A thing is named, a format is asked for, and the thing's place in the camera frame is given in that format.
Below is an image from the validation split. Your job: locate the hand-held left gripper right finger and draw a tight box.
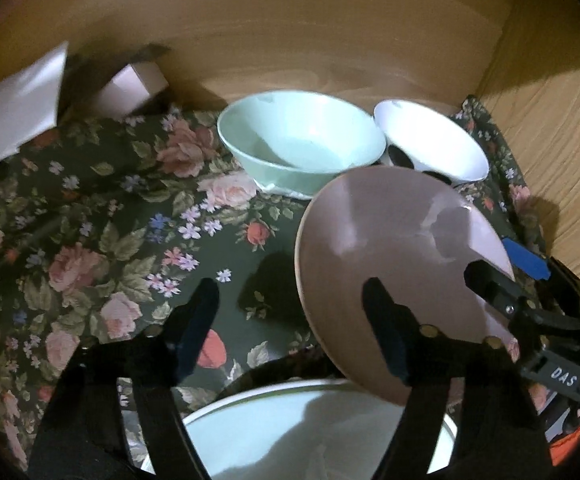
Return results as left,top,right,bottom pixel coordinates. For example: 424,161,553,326
361,277,556,480

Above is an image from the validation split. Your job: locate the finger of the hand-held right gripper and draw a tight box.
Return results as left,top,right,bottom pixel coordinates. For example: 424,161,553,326
464,260,580,333
502,237,580,306

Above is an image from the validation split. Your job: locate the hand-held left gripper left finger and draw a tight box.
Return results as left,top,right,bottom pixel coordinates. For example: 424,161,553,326
27,277,221,480

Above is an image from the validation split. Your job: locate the pink bowl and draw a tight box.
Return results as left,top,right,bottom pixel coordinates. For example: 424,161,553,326
294,166,516,407

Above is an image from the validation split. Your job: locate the mint green plate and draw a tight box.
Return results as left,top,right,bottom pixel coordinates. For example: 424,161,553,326
182,380,458,480

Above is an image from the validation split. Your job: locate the white bowl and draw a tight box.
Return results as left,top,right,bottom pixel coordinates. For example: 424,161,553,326
373,99,491,186

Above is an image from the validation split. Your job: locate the mint green bowl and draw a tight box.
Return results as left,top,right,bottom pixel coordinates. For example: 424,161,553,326
217,90,387,198

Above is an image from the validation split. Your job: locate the orange cloth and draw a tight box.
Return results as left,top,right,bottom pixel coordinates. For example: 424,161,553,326
545,410,580,461

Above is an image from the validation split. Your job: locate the dark green floral cloth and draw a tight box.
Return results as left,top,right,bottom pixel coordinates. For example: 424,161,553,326
0,95,561,480

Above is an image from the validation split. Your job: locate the small white paper box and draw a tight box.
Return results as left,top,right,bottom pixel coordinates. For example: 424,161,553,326
90,45,171,116

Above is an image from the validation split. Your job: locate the stack of white papers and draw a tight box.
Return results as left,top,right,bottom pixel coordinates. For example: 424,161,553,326
0,40,71,176

